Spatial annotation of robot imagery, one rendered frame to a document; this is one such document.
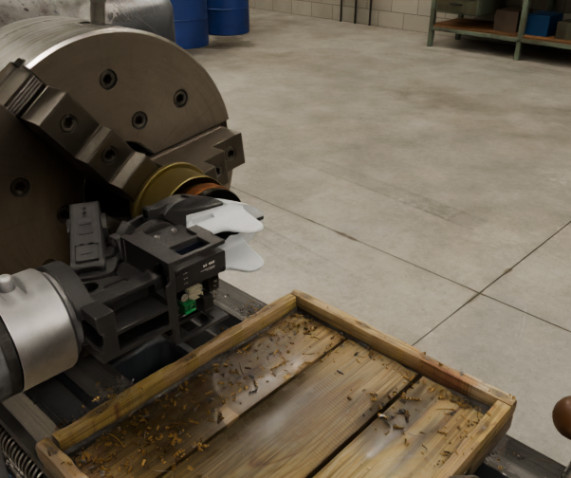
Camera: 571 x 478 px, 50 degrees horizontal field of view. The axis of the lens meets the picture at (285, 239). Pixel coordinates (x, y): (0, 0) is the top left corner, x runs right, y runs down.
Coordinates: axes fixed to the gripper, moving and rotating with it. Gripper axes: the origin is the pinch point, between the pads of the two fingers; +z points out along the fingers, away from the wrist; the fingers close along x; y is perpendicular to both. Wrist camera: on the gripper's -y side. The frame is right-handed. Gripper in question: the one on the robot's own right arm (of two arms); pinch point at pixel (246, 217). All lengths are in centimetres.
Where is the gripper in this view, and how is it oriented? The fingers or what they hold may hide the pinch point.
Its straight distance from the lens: 57.0
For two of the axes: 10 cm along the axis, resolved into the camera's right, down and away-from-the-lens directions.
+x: 0.0, -8.9, -4.6
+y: 7.2, 3.2, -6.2
